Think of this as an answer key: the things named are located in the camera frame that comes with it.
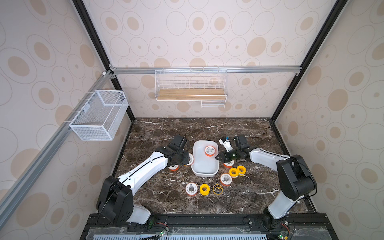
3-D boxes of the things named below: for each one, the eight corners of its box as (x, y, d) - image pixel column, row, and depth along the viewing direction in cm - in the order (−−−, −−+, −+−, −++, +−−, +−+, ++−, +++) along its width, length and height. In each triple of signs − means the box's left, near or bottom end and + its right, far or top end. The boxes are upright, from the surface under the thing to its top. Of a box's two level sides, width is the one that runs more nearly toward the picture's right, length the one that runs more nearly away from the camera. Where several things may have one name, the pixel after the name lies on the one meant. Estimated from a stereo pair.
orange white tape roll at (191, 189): (185, 196, 84) (184, 194, 82) (185, 184, 89) (185, 182, 87) (197, 196, 84) (197, 194, 82) (197, 184, 89) (197, 182, 87)
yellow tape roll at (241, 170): (238, 175, 92) (239, 174, 90) (236, 166, 96) (237, 165, 94) (246, 175, 92) (247, 174, 90) (244, 166, 96) (245, 165, 94)
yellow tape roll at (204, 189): (199, 195, 84) (199, 194, 83) (199, 185, 88) (199, 183, 86) (209, 195, 84) (210, 194, 83) (209, 185, 88) (209, 183, 86)
